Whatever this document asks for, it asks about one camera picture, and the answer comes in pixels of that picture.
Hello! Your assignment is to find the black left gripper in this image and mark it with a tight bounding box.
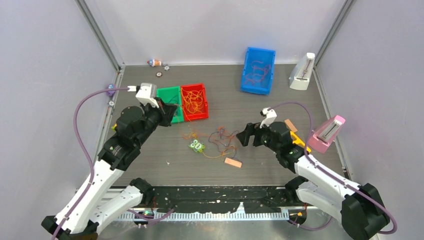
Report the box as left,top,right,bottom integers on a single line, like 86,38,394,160
134,96,177,146

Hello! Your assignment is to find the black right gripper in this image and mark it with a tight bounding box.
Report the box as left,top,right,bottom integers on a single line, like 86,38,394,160
236,119,280,154

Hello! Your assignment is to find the orange cable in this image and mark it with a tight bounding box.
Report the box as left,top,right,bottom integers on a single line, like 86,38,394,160
244,59,273,88
182,125,238,160

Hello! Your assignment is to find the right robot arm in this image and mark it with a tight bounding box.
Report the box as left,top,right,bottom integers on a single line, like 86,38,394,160
236,121,391,240

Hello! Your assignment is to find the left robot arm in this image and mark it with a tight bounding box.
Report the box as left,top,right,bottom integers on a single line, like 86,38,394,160
41,101,178,240

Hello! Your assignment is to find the wooden block near right arm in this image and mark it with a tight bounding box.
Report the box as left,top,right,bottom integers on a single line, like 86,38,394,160
284,119,298,133

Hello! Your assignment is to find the green plastic bin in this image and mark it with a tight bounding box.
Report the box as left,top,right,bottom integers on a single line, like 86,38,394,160
156,86,184,124

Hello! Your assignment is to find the red plastic bin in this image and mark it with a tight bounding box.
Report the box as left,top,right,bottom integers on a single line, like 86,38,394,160
180,83,209,122

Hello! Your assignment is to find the wooden block front centre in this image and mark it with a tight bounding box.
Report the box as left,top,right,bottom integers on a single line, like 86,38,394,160
224,157,243,168

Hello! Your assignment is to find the yellow triangle toy right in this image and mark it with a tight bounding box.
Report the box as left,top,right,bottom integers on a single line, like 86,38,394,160
290,131,305,148

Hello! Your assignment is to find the green frog toy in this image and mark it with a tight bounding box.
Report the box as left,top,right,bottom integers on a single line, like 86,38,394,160
188,138,205,153

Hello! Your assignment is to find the small clown figurine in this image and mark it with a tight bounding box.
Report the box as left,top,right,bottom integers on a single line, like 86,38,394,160
146,59,163,67

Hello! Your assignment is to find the blue plastic bin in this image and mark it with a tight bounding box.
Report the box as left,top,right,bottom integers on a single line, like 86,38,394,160
240,47,276,95

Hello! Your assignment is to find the purple round toy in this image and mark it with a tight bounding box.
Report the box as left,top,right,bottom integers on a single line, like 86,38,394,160
105,83,116,97

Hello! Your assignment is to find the white metronome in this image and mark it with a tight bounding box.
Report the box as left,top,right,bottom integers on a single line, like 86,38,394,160
289,52,316,91

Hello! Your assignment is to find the pink metronome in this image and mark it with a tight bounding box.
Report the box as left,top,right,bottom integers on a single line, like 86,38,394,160
307,115,346,154

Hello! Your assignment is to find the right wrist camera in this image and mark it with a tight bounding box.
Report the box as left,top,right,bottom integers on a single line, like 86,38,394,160
259,107,277,129

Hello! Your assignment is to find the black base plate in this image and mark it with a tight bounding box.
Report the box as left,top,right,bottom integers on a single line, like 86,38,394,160
137,185,305,214

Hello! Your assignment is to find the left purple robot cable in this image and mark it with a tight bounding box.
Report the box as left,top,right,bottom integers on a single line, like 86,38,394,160
51,87,180,240

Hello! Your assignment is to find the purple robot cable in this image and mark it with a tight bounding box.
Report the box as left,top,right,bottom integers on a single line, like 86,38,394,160
51,87,180,240
269,101,398,235

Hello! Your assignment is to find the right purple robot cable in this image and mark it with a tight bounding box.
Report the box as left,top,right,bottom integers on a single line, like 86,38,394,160
269,101,398,235

